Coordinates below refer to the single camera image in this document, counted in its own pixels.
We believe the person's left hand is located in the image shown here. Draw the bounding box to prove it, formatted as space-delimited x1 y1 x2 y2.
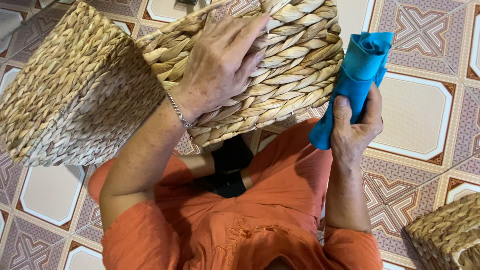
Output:
170 13 271 121

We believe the person's right hand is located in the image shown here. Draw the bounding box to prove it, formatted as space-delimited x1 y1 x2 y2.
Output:
330 82 384 163

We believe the blue cloth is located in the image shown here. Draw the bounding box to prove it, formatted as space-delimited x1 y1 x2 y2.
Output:
308 31 394 151

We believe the woven straw basket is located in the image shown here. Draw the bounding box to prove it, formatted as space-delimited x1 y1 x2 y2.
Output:
136 0 345 148
404 193 480 270
0 0 166 168

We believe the black garment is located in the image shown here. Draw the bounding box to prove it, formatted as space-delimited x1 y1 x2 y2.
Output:
193 134 254 199

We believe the orange embroidered garment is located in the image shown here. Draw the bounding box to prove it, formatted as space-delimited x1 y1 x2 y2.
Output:
88 118 384 270

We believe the silver chain bracelet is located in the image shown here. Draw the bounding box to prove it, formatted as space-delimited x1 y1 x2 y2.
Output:
166 92 194 129

